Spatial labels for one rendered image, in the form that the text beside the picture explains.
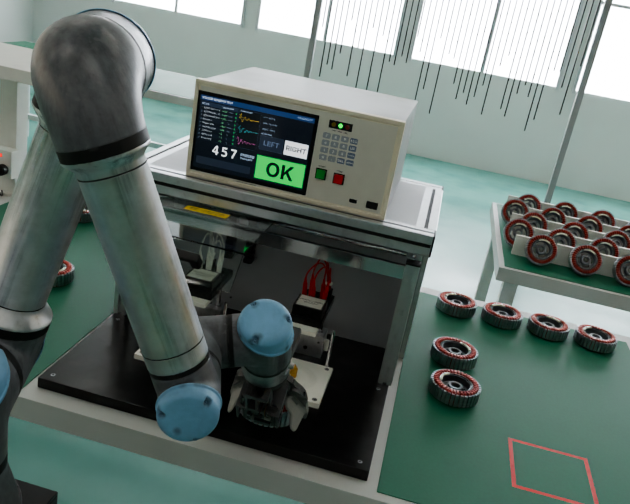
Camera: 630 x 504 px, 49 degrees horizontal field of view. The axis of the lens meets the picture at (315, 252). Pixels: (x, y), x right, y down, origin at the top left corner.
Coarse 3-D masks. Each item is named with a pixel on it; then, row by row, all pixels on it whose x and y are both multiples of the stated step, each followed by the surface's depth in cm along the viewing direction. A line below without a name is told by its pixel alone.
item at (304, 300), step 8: (304, 296) 148; (312, 296) 149; (296, 304) 144; (304, 304) 145; (312, 304) 145; (320, 304) 146; (328, 304) 152; (296, 312) 144; (304, 312) 144; (312, 312) 144; (320, 312) 143; (328, 312) 152; (296, 320) 145; (304, 320) 144; (312, 320) 144; (320, 320) 144; (304, 328) 143; (312, 328) 144; (320, 328) 144; (312, 336) 143
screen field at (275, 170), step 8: (256, 160) 144; (264, 160) 144; (272, 160) 144; (280, 160) 143; (256, 168) 145; (264, 168) 145; (272, 168) 144; (280, 168) 144; (288, 168) 144; (296, 168) 143; (304, 168) 143; (256, 176) 146; (264, 176) 145; (272, 176) 145; (280, 176) 144; (288, 176) 144; (296, 176) 144; (288, 184) 145; (296, 184) 144
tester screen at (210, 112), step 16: (208, 96) 142; (208, 112) 143; (224, 112) 143; (240, 112) 142; (256, 112) 141; (272, 112) 140; (208, 128) 144; (224, 128) 144; (240, 128) 143; (256, 128) 142; (272, 128) 142; (288, 128) 141; (304, 128) 140; (208, 144) 146; (224, 144) 145; (240, 144) 144; (256, 144) 143; (224, 160) 146; (240, 160) 145; (288, 160) 143; (304, 160) 142; (240, 176) 146; (304, 176) 143
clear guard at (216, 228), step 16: (176, 208) 143; (208, 208) 146; (176, 224) 134; (192, 224) 136; (208, 224) 137; (224, 224) 139; (240, 224) 141; (256, 224) 142; (272, 224) 145; (176, 240) 128; (192, 240) 128; (208, 240) 129; (224, 240) 131; (240, 240) 132; (256, 240) 134; (208, 256) 126; (224, 256) 126; (240, 256) 126; (192, 272) 125; (208, 272) 125; (224, 272) 125; (224, 288) 124
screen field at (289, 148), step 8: (264, 136) 142; (264, 144) 143; (272, 144) 143; (280, 144) 142; (288, 144) 142; (296, 144) 142; (304, 144) 141; (280, 152) 143; (288, 152) 142; (296, 152) 142; (304, 152) 142
